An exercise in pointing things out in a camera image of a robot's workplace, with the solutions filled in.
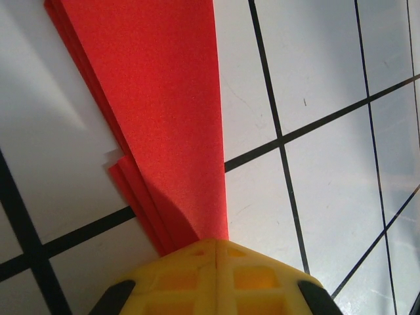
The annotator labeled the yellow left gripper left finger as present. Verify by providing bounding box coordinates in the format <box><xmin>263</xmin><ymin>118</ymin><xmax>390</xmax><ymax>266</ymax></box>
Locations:
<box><xmin>88</xmin><ymin>238</ymin><xmax>217</xmax><ymax>315</ymax></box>

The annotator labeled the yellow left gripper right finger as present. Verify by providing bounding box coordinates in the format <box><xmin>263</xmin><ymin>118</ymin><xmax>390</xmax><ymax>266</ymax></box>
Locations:
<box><xmin>216</xmin><ymin>238</ymin><xmax>344</xmax><ymax>315</ymax></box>

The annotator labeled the red paper sheet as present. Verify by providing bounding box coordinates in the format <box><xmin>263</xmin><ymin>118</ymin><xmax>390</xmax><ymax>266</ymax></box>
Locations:
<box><xmin>44</xmin><ymin>0</ymin><xmax>229</xmax><ymax>259</ymax></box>

